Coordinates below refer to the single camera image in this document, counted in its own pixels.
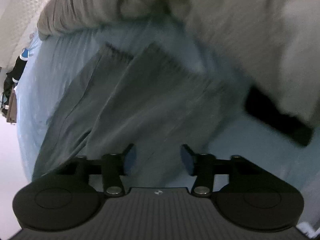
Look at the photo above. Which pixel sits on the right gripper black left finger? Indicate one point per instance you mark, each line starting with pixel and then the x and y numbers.
pixel 114 166

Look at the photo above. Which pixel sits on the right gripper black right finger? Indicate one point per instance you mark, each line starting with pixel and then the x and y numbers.
pixel 201 166

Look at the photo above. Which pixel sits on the dark grey-green trousers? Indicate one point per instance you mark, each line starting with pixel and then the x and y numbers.
pixel 148 100

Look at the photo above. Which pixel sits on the black rectangular device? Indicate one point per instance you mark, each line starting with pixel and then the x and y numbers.
pixel 261 107

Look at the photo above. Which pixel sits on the light blue bed sheet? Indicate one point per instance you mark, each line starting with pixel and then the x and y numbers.
pixel 55 62

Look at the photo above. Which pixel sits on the black and blue bag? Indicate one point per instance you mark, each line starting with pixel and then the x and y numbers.
pixel 12 78

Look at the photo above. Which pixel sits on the grey ribbed blanket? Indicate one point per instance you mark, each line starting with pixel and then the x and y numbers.
pixel 275 42

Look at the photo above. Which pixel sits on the white quilted headboard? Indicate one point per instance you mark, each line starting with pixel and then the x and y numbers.
pixel 18 22

